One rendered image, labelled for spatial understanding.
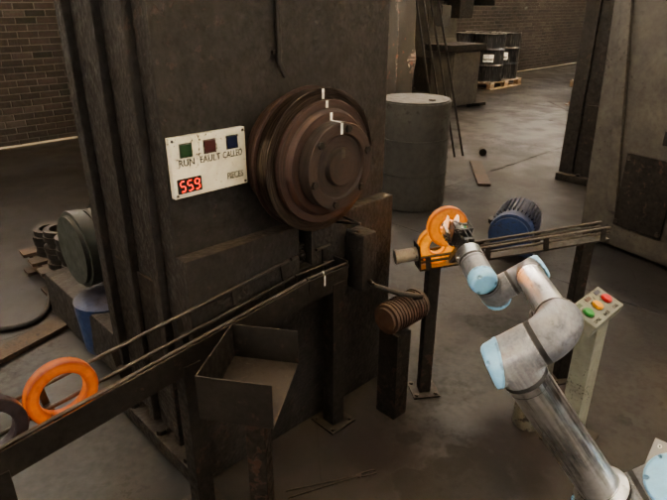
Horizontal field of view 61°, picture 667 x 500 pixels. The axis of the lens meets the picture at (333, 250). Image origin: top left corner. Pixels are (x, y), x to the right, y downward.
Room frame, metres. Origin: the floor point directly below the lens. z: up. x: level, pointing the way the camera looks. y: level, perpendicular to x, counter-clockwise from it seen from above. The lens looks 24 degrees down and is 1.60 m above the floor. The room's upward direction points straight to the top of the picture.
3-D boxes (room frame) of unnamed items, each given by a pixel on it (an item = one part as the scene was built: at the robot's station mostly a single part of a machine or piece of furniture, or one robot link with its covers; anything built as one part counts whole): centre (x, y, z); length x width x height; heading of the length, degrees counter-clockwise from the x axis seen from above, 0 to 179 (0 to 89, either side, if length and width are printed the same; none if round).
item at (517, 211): (3.70, -1.28, 0.17); 0.57 x 0.31 x 0.34; 154
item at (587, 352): (1.78, -0.94, 0.31); 0.24 x 0.16 x 0.62; 134
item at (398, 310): (1.97, -0.27, 0.27); 0.22 x 0.13 x 0.53; 134
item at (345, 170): (1.77, -0.01, 1.11); 0.28 x 0.06 x 0.28; 134
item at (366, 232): (2.01, -0.10, 0.68); 0.11 x 0.08 x 0.24; 44
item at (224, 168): (1.68, 0.38, 1.15); 0.26 x 0.02 x 0.18; 134
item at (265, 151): (1.84, 0.06, 1.11); 0.47 x 0.06 x 0.47; 134
